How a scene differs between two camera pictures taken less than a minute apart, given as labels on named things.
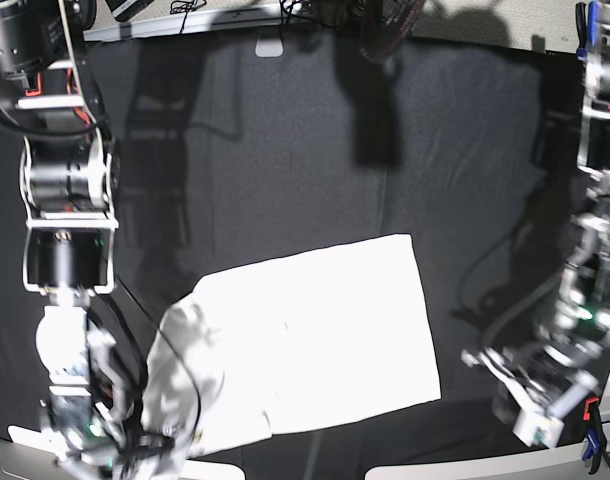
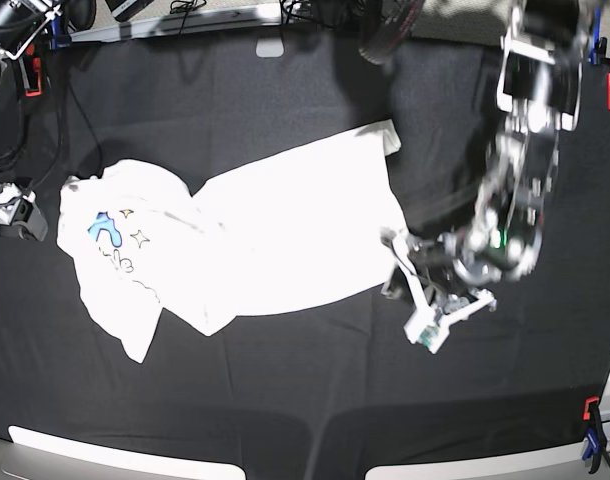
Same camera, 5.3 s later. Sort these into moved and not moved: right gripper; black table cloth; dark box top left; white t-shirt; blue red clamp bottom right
Moved: right gripper; white t-shirt
Not moved: black table cloth; dark box top left; blue red clamp bottom right
